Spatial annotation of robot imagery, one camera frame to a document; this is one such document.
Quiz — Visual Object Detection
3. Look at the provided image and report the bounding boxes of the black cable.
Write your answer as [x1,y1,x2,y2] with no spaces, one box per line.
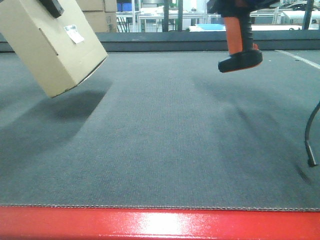
[304,101,320,168]

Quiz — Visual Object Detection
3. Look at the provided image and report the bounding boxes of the blue storage bins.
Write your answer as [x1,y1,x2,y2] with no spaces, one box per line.
[117,2,132,12]

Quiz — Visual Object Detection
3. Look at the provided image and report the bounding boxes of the orange black barcode scanner gun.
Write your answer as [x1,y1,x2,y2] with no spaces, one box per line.
[206,0,280,73]

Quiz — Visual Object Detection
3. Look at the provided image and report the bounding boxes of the brown cardboard package box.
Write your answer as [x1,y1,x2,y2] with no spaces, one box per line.
[0,0,108,98]

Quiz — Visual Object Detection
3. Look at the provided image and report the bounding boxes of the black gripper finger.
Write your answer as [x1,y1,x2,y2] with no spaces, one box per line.
[39,0,64,19]

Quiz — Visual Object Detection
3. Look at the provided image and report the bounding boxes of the stacked cardboard boxes background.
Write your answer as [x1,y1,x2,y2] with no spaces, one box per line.
[76,0,118,33]

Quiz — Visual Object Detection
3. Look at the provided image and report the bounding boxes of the blue plastic tray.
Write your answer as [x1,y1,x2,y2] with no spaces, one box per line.
[195,23,226,32]

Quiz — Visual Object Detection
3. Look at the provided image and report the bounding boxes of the red metal table frame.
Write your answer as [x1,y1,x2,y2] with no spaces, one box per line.
[0,206,320,240]

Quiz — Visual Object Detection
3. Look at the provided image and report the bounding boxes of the white barcode label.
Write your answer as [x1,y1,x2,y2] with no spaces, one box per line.
[64,24,85,44]

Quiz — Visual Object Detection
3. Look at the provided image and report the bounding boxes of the dark grey table mat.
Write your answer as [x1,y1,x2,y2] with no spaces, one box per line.
[0,50,320,211]

